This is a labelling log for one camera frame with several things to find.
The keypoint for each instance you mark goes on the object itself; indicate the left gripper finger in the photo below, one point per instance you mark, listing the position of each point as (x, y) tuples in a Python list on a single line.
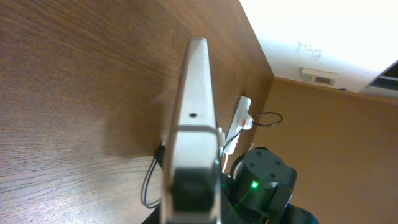
[(194, 187)]

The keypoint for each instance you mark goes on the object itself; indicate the black Galaxy flip phone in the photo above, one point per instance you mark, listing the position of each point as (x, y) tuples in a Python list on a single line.
[(193, 131)]

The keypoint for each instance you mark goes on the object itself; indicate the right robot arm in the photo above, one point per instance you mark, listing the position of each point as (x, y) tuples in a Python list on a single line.
[(259, 189)]

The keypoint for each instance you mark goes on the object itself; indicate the white USB charger plug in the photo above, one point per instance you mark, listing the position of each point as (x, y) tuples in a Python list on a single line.
[(246, 121)]

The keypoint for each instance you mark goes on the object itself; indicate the white power strip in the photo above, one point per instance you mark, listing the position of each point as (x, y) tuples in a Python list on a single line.
[(233, 133)]

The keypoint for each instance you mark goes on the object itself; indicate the white wall air conditioner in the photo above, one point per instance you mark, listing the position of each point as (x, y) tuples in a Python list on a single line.
[(319, 76)]

